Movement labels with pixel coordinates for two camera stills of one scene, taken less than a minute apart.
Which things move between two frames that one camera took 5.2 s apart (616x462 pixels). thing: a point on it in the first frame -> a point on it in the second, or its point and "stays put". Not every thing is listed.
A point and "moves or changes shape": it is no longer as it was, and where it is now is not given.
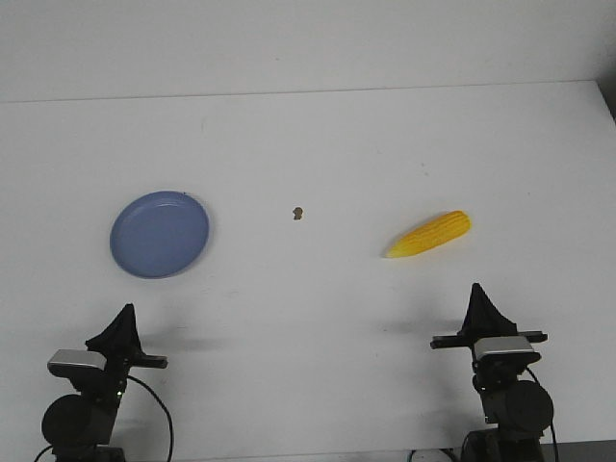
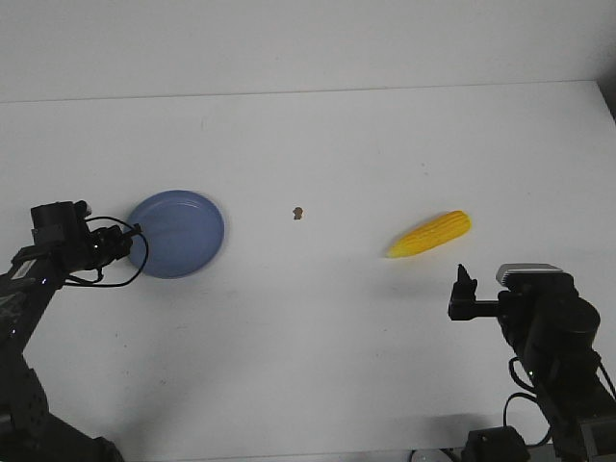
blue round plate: [160, 233] moves or changes shape
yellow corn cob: [432, 233] stays put
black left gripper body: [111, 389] -> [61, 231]
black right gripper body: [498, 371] -> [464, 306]
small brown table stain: [297, 212] stays put
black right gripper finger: [482, 317] -> [465, 288]
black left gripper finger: [118, 339] -> [136, 229]
